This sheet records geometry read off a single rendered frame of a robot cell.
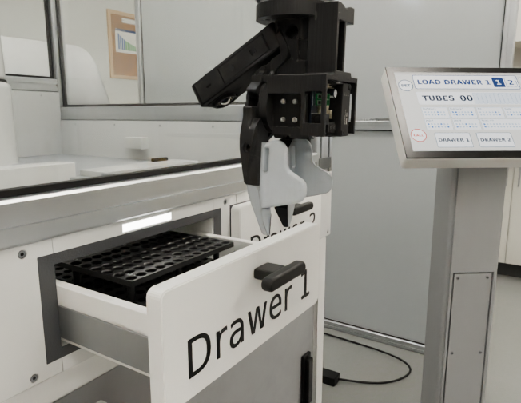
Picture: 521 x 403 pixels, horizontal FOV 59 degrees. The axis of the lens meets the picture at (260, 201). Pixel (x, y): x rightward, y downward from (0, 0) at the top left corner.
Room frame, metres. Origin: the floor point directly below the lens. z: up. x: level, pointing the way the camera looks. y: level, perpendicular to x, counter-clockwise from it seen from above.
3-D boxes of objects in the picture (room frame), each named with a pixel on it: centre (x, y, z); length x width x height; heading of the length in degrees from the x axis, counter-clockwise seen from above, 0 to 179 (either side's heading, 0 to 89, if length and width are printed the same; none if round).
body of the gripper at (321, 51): (0.44, -0.04, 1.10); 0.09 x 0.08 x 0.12; 57
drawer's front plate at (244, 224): (0.82, -0.04, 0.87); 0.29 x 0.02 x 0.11; 147
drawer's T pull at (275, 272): (0.46, -0.01, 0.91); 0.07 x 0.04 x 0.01; 147
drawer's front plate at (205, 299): (0.47, 0.01, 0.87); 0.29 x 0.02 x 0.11; 147
